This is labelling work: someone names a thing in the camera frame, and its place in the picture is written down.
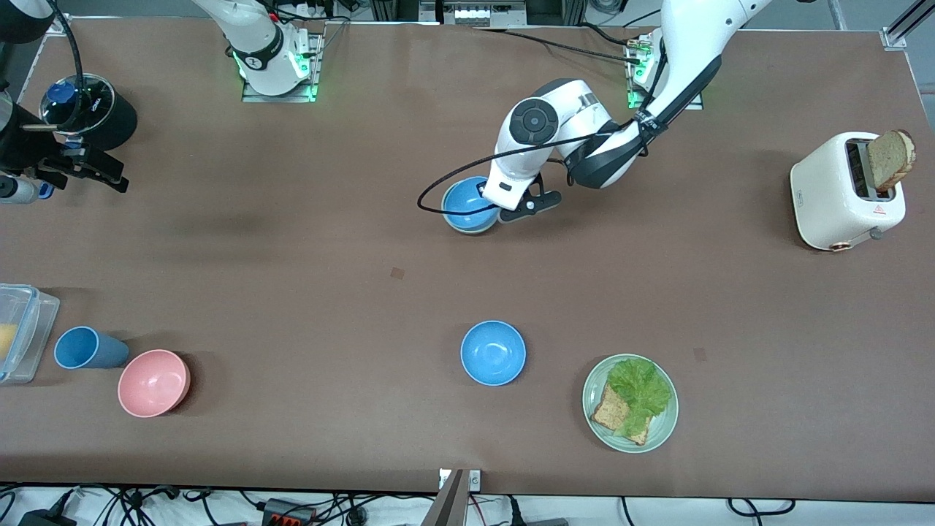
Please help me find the green plate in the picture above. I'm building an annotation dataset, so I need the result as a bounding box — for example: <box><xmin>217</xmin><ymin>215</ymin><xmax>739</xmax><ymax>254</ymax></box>
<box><xmin>582</xmin><ymin>354</ymin><xmax>680</xmax><ymax>454</ymax></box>

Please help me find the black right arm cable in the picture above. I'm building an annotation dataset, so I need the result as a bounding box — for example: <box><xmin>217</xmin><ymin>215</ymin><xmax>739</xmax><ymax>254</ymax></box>
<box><xmin>46</xmin><ymin>0</ymin><xmax>85</xmax><ymax>126</ymax></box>

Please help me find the white toaster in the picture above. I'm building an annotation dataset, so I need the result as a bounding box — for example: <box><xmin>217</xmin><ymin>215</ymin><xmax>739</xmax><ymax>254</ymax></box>
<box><xmin>790</xmin><ymin>131</ymin><xmax>909</xmax><ymax>254</ymax></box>

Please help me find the brown toast slice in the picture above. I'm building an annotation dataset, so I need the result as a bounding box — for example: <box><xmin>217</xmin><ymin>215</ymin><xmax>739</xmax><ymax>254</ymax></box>
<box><xmin>866</xmin><ymin>129</ymin><xmax>917</xmax><ymax>195</ymax></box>

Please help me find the lettuce leaf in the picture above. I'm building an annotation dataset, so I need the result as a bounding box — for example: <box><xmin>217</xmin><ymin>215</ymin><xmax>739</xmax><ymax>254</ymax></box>
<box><xmin>607</xmin><ymin>357</ymin><xmax>673</xmax><ymax>440</ymax></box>

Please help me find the grey metal post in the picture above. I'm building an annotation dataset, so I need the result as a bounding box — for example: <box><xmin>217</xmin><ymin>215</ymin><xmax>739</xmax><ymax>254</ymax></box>
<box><xmin>420</xmin><ymin>470</ymin><xmax>469</xmax><ymax>526</ymax></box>

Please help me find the silver electronics box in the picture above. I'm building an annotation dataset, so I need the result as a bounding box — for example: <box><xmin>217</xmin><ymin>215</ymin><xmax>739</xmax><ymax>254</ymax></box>
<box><xmin>436</xmin><ymin>0</ymin><xmax>529</xmax><ymax>28</ymax></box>

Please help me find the aluminium corner bracket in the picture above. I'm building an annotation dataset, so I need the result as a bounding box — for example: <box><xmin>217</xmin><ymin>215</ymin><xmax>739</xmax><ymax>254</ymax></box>
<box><xmin>881</xmin><ymin>0</ymin><xmax>935</xmax><ymax>51</ymax></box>

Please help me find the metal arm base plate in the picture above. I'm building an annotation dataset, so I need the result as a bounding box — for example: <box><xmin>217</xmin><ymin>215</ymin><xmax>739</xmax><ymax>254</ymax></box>
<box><xmin>626</xmin><ymin>33</ymin><xmax>706</xmax><ymax>111</ymax></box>
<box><xmin>241</xmin><ymin>28</ymin><xmax>324</xmax><ymax>104</ymax></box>

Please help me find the brown bread slice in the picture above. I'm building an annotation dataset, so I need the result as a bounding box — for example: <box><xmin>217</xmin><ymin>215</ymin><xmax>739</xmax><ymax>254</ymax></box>
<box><xmin>589</xmin><ymin>383</ymin><xmax>652</xmax><ymax>447</ymax></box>

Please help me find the clear plastic container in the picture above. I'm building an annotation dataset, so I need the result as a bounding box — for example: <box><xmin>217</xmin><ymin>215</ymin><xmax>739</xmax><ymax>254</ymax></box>
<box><xmin>0</xmin><ymin>283</ymin><xmax>61</xmax><ymax>386</ymax></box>

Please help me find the green bowl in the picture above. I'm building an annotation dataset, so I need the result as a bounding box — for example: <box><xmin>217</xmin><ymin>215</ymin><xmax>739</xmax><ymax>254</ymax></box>
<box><xmin>443</xmin><ymin>205</ymin><xmax>503</xmax><ymax>236</ymax></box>

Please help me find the pink bowl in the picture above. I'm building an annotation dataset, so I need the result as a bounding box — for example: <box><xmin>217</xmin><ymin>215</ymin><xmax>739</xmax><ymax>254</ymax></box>
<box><xmin>118</xmin><ymin>349</ymin><xmax>193</xmax><ymax>419</ymax></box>

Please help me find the black table cable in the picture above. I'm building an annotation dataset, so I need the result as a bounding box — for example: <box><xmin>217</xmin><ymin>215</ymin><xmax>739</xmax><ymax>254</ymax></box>
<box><xmin>576</xmin><ymin>22</ymin><xmax>641</xmax><ymax>47</ymax></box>
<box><xmin>473</xmin><ymin>27</ymin><xmax>644</xmax><ymax>66</ymax></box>

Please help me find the blue cup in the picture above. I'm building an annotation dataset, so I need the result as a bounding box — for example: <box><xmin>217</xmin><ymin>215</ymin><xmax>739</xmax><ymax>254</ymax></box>
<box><xmin>54</xmin><ymin>326</ymin><xmax>131</xmax><ymax>370</ymax></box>

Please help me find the blue bowl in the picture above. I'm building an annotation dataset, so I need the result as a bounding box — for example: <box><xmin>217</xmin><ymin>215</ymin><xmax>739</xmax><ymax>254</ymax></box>
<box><xmin>441</xmin><ymin>176</ymin><xmax>503</xmax><ymax>232</ymax></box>
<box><xmin>460</xmin><ymin>320</ymin><xmax>527</xmax><ymax>387</ymax></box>

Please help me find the black round jar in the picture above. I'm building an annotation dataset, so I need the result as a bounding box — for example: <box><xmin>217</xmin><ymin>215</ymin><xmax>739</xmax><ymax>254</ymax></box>
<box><xmin>39</xmin><ymin>73</ymin><xmax>139</xmax><ymax>153</ymax></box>

